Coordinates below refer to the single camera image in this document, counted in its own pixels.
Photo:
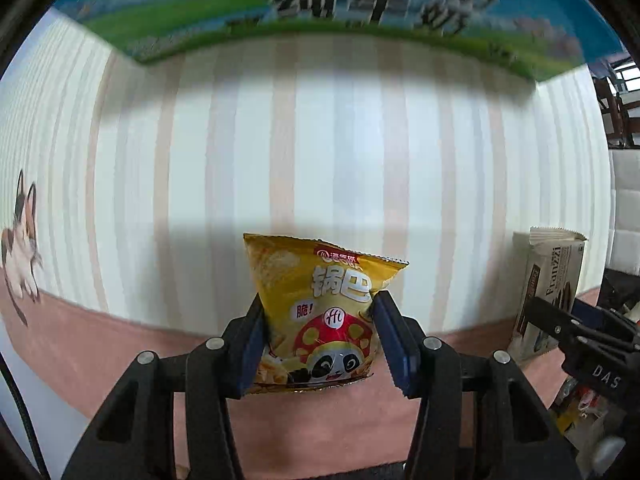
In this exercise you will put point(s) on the yellow panda crisps bag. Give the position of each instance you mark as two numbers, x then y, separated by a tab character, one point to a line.
317	299

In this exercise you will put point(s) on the white quilted chair right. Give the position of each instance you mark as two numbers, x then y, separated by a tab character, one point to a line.
623	240

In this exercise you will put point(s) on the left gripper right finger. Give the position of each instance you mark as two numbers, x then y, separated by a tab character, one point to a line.
479	418

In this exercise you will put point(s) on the striped cat table mat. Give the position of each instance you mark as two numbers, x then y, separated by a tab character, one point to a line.
147	177

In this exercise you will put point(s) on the cardboard milk box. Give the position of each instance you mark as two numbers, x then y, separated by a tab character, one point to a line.
537	39

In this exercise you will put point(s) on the dark wooden chair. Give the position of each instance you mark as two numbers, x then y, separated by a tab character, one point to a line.
616	81

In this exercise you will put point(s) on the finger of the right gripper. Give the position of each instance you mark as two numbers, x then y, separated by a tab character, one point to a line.
607	322
566	329

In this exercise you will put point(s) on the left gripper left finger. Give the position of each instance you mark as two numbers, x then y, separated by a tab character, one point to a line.
132	435

